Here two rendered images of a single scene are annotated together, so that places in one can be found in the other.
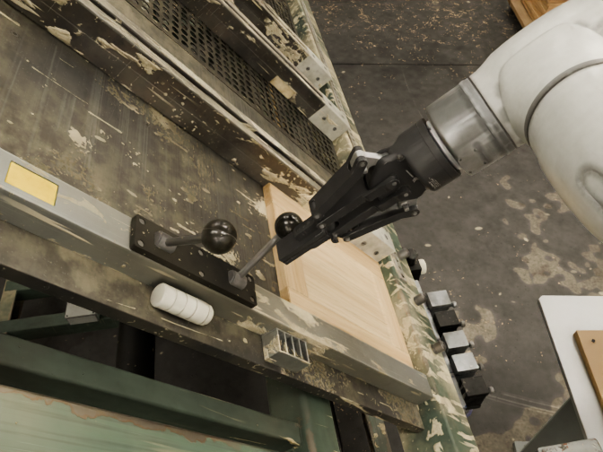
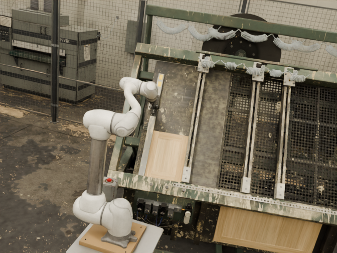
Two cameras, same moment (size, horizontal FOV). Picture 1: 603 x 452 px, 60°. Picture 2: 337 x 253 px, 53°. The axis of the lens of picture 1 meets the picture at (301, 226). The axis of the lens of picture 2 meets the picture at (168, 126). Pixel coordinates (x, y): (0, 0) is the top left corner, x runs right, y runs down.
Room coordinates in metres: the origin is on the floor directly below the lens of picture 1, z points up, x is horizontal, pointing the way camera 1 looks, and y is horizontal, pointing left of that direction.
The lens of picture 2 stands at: (1.15, -2.61, 2.33)
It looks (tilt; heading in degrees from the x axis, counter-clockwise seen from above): 21 degrees down; 102
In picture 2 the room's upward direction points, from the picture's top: 8 degrees clockwise
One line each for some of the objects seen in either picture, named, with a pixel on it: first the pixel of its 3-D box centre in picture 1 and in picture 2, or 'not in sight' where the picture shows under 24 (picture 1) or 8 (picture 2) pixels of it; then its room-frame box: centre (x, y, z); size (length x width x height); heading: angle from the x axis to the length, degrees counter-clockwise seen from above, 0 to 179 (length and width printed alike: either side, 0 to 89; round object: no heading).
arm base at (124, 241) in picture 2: not in sight; (121, 234); (0.56, -0.88, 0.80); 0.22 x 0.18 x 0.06; 179
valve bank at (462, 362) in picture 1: (438, 334); (162, 211); (0.71, -0.37, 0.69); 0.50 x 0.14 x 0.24; 9
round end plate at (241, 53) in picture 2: not in sight; (240, 54); (1.01, 0.90, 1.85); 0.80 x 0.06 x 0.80; 9
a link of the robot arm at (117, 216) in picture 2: not in sight; (119, 215); (0.53, -0.88, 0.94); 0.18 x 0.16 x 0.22; 3
